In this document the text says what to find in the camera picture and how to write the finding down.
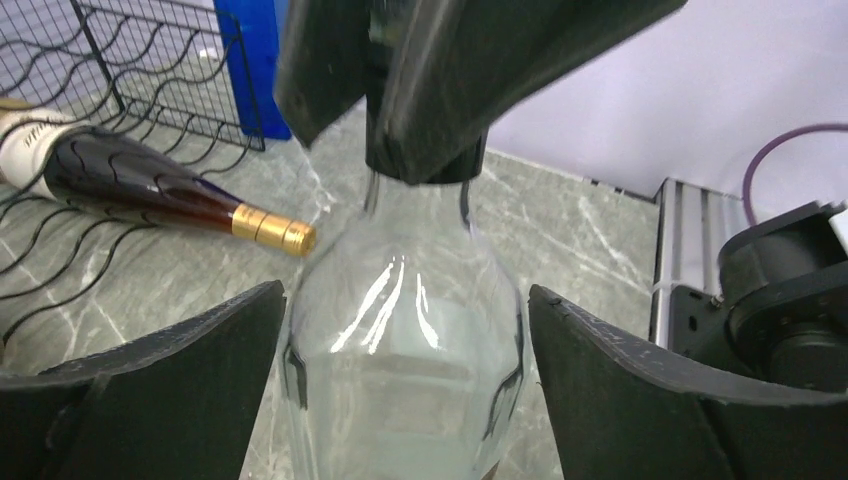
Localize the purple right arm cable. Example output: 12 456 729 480
741 123 848 227

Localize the aluminium extrusion rail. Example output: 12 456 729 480
649 178 748 348

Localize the black wire wine rack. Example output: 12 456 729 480
1 1 266 343

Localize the brown bottle gold foil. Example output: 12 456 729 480
1 98 316 257

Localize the blue square glass bottle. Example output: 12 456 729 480
213 0 291 140

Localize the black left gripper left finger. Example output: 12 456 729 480
1 281 286 479

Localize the clear bottle black gold cap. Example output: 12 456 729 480
281 141 527 479

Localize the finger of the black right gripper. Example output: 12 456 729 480
273 0 369 148
366 1 680 185

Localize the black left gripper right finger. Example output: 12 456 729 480
528 285 847 479

